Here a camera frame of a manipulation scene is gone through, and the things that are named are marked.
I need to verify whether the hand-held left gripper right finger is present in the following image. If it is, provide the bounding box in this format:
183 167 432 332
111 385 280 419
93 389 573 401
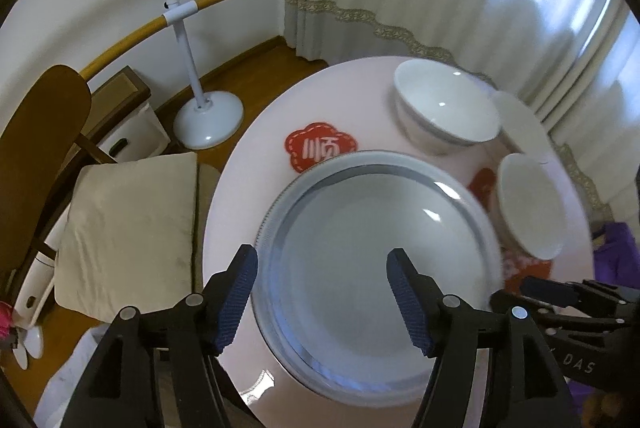
386 248 583 428

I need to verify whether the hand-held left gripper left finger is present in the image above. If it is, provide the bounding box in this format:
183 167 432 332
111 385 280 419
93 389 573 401
60 244 259 428

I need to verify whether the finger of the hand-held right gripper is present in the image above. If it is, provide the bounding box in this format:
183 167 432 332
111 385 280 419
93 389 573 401
520 276 583 309
489 289 556 316

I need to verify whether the small white bowl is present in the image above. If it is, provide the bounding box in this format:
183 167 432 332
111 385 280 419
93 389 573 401
489 153 566 260
492 90 551 166

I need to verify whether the large white bowl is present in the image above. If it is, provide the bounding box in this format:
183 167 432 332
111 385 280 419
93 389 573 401
392 59 502 156

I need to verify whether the purple cloth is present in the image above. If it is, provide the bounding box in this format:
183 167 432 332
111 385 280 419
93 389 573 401
567 220 640 428

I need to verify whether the round table white cloth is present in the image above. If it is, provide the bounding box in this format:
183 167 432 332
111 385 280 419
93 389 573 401
202 55 598 428

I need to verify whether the beige chair cushion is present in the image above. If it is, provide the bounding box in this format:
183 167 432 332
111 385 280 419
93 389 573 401
52 152 221 324

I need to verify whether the white plastic bag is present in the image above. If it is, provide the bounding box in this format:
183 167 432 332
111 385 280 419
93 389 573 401
35 325 126 428

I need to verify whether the white storage box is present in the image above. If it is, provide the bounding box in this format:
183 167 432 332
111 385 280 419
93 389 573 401
12 205 68 326
95 100 169 165

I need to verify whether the white petal-shaped object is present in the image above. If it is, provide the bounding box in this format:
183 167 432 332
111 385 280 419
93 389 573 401
12 325 44 370

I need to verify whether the pink cloth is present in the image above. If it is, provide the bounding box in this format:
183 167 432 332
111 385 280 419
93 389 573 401
0 300 16 344

